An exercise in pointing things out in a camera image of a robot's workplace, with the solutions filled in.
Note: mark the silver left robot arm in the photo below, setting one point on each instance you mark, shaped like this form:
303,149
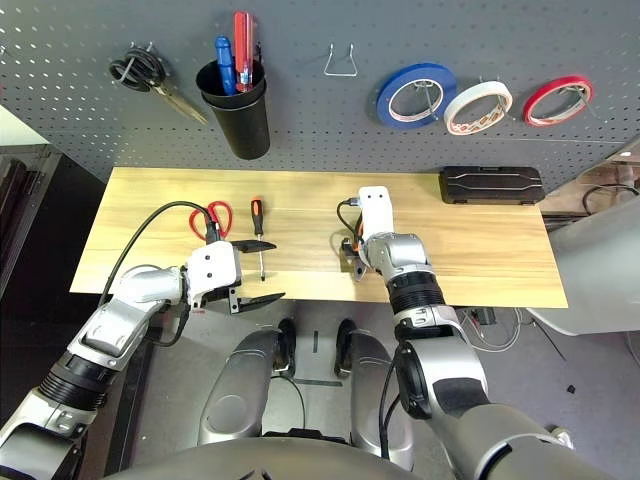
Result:
115,315

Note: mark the black right robot foot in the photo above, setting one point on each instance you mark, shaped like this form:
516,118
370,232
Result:
345,347

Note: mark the white sneaker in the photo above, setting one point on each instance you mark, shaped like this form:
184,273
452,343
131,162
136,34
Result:
561,436

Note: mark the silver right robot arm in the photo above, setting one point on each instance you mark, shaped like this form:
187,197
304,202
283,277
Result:
440,360

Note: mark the black plastic tool case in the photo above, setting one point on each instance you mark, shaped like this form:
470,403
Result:
490,186

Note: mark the grey perforated pegboard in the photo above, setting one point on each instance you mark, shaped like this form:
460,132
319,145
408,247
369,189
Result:
75,75

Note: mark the orange black screwdriver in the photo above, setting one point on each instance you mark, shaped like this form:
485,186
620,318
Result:
257,215

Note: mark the blue tape roll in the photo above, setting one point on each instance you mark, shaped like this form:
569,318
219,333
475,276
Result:
387,100

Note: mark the red tape roll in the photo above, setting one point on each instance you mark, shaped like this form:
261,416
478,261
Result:
532,107

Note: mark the grey robot torso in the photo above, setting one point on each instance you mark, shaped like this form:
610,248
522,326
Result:
275,462

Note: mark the black left robot foot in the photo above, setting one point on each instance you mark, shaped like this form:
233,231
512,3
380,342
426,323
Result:
286,345

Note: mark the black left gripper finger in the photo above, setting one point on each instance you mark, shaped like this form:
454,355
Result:
255,302
255,246

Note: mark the black robot foot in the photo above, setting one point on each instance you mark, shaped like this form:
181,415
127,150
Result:
345,347
286,345

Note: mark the light grey side table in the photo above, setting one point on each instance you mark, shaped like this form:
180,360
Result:
595,270

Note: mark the grey left robot leg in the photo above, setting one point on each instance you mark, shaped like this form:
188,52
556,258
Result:
235,395

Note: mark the large black equipment case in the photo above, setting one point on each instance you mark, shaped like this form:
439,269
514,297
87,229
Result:
20,210

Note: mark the grey right robot leg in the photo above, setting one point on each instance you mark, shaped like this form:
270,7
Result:
380,400

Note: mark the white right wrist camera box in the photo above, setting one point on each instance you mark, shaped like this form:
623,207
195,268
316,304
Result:
376,210

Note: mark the black power adapter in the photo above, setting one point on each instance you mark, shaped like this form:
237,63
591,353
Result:
485,316

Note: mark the white masking tape roll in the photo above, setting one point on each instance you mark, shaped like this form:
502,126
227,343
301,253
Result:
455,112

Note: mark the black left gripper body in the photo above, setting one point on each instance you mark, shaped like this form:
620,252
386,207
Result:
234,300

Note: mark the grey robot leg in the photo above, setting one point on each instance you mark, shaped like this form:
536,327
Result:
380,400
235,395

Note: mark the black plastic cup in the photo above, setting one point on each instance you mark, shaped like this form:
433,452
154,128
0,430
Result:
240,125

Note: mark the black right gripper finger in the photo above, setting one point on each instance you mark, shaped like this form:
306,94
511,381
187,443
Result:
346,255

